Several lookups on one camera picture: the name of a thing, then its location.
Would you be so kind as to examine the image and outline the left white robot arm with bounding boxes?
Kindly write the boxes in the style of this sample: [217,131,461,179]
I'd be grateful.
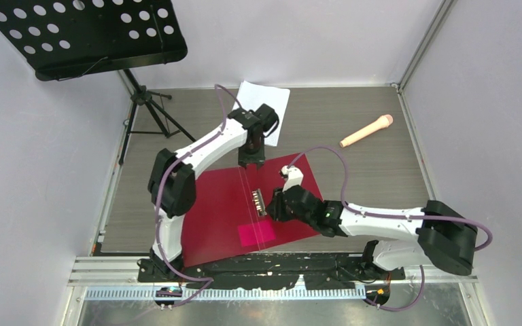
[147,104,280,281]

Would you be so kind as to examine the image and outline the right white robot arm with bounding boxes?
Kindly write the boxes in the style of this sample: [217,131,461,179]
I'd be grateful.
[266,185,478,279]

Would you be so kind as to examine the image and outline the metal folder clip mechanism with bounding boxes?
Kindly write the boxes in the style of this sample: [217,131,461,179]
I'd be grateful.
[251,188,267,217]

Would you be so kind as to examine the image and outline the black perforated music stand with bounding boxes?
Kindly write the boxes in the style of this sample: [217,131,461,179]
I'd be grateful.
[0,1,188,176]

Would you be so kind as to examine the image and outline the aluminium rail frame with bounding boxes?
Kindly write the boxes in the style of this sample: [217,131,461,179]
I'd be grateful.
[68,253,477,302]

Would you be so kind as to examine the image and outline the red plastic folder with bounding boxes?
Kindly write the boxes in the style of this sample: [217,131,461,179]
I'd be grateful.
[181,154,321,267]

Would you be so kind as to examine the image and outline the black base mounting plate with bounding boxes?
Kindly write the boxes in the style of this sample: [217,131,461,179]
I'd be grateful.
[137,253,405,290]

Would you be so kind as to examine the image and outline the white paper sheets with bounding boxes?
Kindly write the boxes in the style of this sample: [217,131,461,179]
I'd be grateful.
[237,81,291,147]

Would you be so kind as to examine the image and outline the beige toy microphone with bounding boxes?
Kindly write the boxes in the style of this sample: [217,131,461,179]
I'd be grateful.
[339,114,394,148]

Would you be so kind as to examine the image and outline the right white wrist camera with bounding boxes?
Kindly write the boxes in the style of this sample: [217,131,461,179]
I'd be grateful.
[279,165,304,192]

